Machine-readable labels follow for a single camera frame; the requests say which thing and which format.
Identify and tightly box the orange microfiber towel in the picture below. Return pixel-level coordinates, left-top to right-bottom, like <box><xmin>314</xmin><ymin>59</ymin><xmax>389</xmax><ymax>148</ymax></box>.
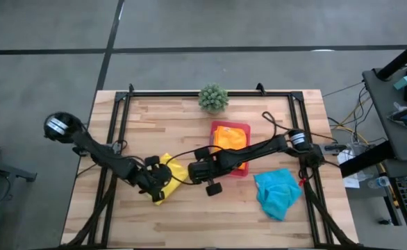
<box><xmin>213</xmin><ymin>125</ymin><xmax>248</xmax><ymax>171</ymax></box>

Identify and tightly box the black diagonal post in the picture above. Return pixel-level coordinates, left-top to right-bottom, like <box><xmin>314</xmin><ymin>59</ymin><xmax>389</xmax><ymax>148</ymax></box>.
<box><xmin>376</xmin><ymin>33</ymin><xmax>407</xmax><ymax>81</ymax></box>

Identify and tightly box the black support beam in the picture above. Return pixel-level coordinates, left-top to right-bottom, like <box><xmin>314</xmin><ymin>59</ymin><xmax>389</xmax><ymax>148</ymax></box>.
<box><xmin>338</xmin><ymin>140</ymin><xmax>396</xmax><ymax>178</ymax></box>

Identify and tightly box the workbench with grey legs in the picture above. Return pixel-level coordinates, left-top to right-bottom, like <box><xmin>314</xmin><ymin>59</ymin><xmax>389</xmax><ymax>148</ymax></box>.
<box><xmin>0</xmin><ymin>155</ymin><xmax>38</xmax><ymax>183</ymax></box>

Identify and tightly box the potted succulent plant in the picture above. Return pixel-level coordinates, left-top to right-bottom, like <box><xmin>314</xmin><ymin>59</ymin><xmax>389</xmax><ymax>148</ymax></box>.
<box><xmin>197</xmin><ymin>83</ymin><xmax>231</xmax><ymax>115</ymax></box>

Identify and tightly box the black aluminium table frame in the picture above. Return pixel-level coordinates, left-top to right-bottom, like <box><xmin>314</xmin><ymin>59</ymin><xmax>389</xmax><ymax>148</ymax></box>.
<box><xmin>60</xmin><ymin>83</ymin><xmax>360</xmax><ymax>249</ymax></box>

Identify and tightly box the black right camera cable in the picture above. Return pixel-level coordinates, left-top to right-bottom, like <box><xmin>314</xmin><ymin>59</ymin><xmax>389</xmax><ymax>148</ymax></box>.
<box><xmin>165</xmin><ymin>144</ymin><xmax>225</xmax><ymax>186</ymax></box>

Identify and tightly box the yellow microfiber towel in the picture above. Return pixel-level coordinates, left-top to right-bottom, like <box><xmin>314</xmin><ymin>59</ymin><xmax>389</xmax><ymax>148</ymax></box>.
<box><xmin>153</xmin><ymin>152</ymin><xmax>190</xmax><ymax>206</ymax></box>

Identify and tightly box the pink plastic bin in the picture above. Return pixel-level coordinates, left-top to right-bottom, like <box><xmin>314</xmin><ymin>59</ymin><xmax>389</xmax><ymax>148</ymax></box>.
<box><xmin>208</xmin><ymin>120</ymin><xmax>252</xmax><ymax>178</ymax></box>

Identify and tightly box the teal box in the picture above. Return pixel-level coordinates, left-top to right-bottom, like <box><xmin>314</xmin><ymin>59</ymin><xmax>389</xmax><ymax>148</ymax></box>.
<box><xmin>393</xmin><ymin>75</ymin><xmax>407</xmax><ymax>91</ymax></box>

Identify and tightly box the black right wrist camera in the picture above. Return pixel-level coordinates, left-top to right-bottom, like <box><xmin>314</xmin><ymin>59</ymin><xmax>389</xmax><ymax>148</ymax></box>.
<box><xmin>193</xmin><ymin>147</ymin><xmax>212</xmax><ymax>161</ymax></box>

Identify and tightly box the white paper sheet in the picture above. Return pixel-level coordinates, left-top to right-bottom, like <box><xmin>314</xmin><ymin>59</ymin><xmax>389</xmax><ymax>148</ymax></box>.
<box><xmin>336</xmin><ymin>149</ymin><xmax>361</xmax><ymax>190</ymax></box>

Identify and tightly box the clear plastic bottle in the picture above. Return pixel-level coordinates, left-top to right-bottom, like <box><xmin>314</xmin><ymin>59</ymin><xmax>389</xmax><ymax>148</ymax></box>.
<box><xmin>367</xmin><ymin>175</ymin><xmax>392</xmax><ymax>190</ymax></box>

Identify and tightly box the blue microfiber towel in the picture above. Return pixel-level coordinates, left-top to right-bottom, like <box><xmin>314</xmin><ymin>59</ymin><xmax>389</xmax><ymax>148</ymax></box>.
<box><xmin>254</xmin><ymin>167</ymin><xmax>304</xmax><ymax>222</ymax></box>

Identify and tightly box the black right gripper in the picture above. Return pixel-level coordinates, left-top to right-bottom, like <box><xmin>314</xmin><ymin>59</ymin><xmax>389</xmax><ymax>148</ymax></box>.
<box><xmin>188</xmin><ymin>157</ymin><xmax>224</xmax><ymax>198</ymax></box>

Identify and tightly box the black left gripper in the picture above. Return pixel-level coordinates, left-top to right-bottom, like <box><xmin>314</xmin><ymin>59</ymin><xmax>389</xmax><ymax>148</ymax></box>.
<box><xmin>135</xmin><ymin>163</ymin><xmax>173</xmax><ymax>203</ymax></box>

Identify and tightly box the dark grey desk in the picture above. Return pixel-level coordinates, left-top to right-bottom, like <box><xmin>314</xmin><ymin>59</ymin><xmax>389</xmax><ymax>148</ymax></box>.
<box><xmin>361</xmin><ymin>67</ymin><xmax>407</xmax><ymax>163</ymax></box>
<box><xmin>383</xmin><ymin>158</ymin><xmax>407</xmax><ymax>249</ymax></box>

